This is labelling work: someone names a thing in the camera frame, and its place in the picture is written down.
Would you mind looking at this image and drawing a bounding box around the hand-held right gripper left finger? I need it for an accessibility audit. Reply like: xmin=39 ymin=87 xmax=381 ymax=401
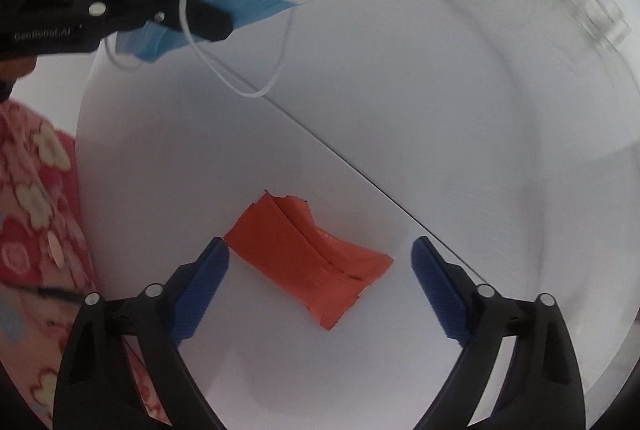
xmin=52 ymin=236 xmax=231 ymax=430

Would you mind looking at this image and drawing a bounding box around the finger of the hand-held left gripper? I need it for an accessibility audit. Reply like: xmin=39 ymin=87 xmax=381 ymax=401
xmin=39 ymin=0 xmax=234 ymax=42

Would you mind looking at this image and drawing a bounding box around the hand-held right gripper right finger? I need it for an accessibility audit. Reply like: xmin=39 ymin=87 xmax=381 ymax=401
xmin=410 ymin=236 xmax=586 ymax=430

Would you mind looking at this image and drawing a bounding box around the orange paper sheet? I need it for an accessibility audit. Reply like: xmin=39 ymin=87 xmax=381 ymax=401
xmin=223 ymin=190 xmax=395 ymax=331

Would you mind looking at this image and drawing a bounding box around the person's pink floral clothing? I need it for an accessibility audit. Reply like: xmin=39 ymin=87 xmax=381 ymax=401
xmin=0 ymin=99 xmax=168 ymax=430

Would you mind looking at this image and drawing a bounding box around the clear glass cup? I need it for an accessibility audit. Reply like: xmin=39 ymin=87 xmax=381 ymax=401
xmin=575 ymin=0 xmax=632 ymax=49

